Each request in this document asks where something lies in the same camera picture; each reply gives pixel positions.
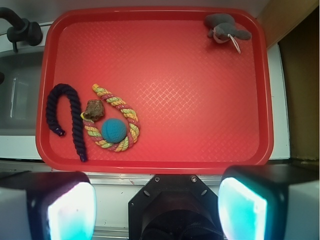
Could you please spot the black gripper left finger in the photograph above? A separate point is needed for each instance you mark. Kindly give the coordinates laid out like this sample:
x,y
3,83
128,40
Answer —
x,y
47,206

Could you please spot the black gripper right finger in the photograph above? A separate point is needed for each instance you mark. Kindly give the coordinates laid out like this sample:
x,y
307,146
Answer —
x,y
270,202

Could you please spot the blue rubber ball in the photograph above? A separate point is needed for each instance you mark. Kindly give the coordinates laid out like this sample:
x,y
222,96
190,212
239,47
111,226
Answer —
x,y
113,130

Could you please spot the brown lumpy toy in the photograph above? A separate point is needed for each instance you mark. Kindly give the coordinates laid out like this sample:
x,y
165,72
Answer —
x,y
94,110

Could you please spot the grey sink basin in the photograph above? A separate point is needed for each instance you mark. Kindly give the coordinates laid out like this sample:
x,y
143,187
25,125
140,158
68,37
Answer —
x,y
20,75

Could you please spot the red plastic tray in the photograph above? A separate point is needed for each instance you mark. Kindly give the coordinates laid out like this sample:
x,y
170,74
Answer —
x,y
202,106

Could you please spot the grey plush mouse toy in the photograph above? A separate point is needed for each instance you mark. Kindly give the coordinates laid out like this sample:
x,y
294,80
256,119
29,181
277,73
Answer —
x,y
222,29

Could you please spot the brown wooden cabinet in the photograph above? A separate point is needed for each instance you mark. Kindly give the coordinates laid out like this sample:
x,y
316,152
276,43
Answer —
x,y
292,28

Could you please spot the black faucet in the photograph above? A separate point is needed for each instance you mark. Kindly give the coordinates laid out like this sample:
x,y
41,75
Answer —
x,y
21,30

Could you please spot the multicoloured rope toy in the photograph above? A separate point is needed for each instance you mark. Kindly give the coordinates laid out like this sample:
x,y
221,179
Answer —
x,y
126,110

